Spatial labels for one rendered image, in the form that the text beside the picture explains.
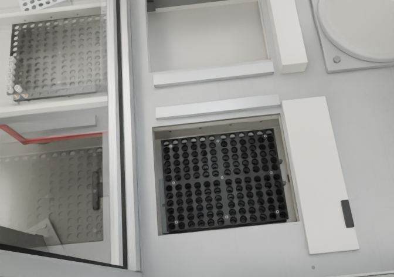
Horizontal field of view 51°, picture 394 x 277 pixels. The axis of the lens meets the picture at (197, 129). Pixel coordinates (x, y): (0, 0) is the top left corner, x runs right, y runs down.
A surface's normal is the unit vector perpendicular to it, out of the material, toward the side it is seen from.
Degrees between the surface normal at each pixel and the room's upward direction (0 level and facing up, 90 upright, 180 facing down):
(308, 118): 0
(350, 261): 0
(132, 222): 0
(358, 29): 90
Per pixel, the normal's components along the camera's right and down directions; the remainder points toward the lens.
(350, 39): -0.68, 0.70
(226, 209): -0.06, -0.36
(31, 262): 0.99, -0.11
